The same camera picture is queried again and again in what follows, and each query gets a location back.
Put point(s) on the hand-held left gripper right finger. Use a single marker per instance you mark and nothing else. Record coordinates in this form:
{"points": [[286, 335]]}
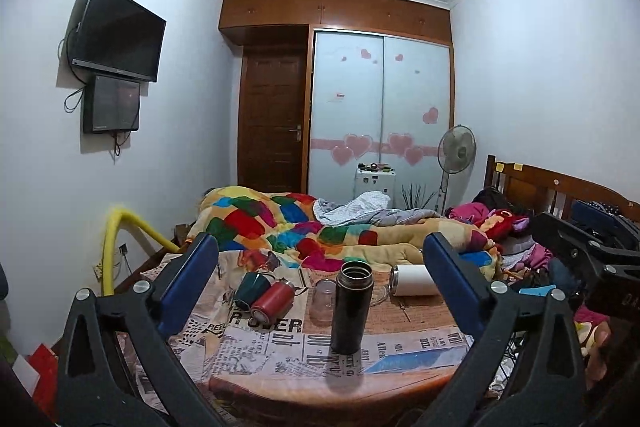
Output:
{"points": [[450, 279]]}

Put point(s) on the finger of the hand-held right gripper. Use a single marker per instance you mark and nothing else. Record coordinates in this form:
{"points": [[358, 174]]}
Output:
{"points": [[597, 217], [565, 239]]}

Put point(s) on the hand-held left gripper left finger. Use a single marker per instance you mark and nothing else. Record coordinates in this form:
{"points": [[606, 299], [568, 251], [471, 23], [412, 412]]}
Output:
{"points": [[192, 274]]}

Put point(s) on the white thermos cup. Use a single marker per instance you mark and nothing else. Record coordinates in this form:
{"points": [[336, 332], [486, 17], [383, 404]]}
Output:
{"points": [[417, 280]]}

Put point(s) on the red thermos cup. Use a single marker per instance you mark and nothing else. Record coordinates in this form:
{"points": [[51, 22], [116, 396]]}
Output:
{"points": [[272, 302]]}

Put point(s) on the black thermos cup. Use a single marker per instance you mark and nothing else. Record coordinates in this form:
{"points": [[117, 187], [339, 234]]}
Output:
{"points": [[350, 312]]}

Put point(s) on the clear glass cup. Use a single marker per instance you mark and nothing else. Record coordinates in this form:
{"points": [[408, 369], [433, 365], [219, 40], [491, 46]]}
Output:
{"points": [[323, 304]]}

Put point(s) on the person's right hand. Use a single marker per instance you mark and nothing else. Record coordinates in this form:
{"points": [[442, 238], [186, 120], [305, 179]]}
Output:
{"points": [[599, 352]]}

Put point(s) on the pile of clothes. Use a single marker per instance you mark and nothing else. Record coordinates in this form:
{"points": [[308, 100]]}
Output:
{"points": [[537, 257]]}

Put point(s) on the bamboo table mat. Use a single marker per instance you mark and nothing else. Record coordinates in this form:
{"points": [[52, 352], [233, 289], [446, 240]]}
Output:
{"points": [[415, 314]]}

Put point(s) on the light blue card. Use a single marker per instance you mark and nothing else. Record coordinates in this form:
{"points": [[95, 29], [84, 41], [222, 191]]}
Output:
{"points": [[537, 293]]}

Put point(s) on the teal mug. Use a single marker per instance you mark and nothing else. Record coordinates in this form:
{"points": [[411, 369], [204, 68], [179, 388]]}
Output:
{"points": [[252, 289]]}

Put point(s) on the wooden bed headboard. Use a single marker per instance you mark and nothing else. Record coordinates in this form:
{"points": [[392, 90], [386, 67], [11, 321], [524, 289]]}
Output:
{"points": [[540, 182]]}

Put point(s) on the red plush toy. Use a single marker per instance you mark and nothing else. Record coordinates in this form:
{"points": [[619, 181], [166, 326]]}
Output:
{"points": [[502, 222]]}

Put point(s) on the pink clothing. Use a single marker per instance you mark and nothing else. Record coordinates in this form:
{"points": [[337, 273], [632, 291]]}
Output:
{"points": [[467, 212]]}

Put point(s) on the clear glass dish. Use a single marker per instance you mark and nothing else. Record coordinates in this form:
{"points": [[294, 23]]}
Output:
{"points": [[379, 294]]}

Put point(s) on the dark leafy plant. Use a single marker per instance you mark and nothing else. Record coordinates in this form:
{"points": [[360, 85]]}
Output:
{"points": [[417, 199]]}

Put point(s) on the yellow foam pipe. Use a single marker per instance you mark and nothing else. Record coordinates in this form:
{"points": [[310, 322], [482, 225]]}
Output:
{"points": [[112, 237]]}

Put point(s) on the colourful patchwork quilt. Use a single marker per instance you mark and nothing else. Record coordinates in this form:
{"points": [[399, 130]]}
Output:
{"points": [[260, 217]]}

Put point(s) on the newspaper print tablecloth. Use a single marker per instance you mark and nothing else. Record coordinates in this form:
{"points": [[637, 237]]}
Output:
{"points": [[270, 342]]}

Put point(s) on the grey striped blanket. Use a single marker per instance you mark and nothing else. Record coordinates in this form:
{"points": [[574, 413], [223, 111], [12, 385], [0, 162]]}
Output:
{"points": [[360, 209]]}

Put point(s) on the small white appliance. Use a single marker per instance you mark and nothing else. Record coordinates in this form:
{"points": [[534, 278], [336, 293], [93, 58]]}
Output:
{"points": [[375, 184]]}

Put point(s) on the standing electric fan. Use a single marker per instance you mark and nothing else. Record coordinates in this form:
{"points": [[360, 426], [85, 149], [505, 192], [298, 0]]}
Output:
{"points": [[456, 149]]}

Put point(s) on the brown wooden door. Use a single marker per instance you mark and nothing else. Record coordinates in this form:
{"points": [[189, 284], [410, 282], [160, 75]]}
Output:
{"points": [[272, 122]]}

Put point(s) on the red paper bag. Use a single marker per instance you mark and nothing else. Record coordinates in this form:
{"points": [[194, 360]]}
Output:
{"points": [[44, 372]]}

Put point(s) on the wooden wardrobe with glass doors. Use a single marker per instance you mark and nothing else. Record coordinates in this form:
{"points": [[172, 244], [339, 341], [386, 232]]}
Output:
{"points": [[350, 12]]}

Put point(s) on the wall socket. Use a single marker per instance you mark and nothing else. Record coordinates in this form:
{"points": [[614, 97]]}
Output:
{"points": [[99, 270]]}

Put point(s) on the small black wall monitor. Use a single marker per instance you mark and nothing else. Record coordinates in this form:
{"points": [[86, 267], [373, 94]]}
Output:
{"points": [[112, 104]]}

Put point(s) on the black wall television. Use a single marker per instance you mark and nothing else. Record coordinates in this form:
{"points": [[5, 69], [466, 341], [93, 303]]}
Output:
{"points": [[120, 32]]}

